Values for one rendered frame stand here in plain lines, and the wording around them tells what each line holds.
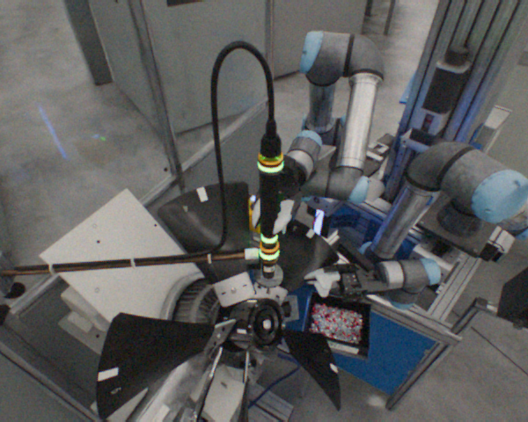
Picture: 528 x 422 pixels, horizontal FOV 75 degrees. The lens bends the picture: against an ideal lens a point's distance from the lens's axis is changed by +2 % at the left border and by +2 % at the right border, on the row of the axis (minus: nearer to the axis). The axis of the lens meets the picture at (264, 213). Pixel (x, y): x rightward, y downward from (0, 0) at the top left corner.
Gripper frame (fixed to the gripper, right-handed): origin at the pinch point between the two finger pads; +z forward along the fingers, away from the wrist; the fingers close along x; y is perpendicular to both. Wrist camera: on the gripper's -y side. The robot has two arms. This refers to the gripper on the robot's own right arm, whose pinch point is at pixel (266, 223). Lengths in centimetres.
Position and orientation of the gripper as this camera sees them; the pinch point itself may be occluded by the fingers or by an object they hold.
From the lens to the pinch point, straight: 67.8
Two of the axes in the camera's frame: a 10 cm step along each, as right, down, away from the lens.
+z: -3.4, 6.7, -6.6
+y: 0.0, 7.0, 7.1
